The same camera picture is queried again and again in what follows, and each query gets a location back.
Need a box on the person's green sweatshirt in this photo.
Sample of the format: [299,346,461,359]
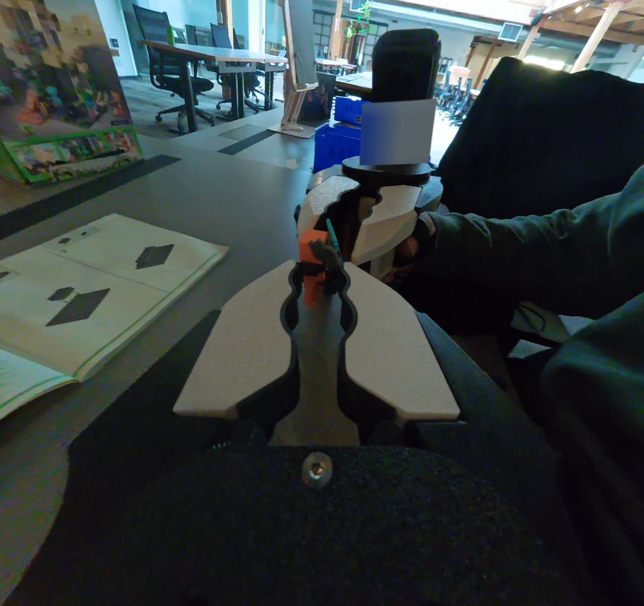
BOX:
[541,292,644,606]

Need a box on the person's right forearm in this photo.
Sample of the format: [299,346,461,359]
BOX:
[425,164,644,327]

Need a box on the open instruction booklet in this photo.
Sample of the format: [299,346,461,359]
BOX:
[0,213,230,422]

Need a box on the green plant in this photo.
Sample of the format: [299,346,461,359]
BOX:
[344,2,374,40]

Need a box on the person's right hand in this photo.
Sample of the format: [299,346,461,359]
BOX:
[381,211,439,286]

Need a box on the black office chair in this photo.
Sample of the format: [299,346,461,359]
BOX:
[132,4,216,128]
[209,22,263,114]

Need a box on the wooden table with black legs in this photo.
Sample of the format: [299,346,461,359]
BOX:
[140,38,290,134]

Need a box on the green toy set box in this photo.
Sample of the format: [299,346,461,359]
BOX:
[0,0,145,188]

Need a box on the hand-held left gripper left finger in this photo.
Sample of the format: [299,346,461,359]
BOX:
[172,259,303,442]

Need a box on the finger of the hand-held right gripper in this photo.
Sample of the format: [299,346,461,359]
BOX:
[350,184,423,281]
[296,175,363,251]

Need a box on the long black desk cable cover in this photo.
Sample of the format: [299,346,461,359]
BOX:
[0,154,183,241]

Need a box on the orange toy brick figure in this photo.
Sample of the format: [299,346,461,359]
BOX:
[297,229,349,310]

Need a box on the short black desk cable cover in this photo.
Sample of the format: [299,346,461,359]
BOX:
[216,127,277,157]

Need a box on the whiteboard on wooden stand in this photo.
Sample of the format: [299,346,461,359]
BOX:
[268,0,324,140]

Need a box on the teal toy pickaxe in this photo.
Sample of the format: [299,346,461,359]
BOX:
[323,218,347,267]

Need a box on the black high-back chair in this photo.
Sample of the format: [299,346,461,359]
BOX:
[435,56,644,221]

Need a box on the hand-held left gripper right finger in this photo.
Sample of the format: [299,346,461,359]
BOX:
[336,263,462,444]

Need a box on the blue storage bin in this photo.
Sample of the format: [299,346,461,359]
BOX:
[333,96,364,126]
[313,122,364,174]

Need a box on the grey desk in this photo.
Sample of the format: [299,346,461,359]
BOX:
[0,119,504,606]

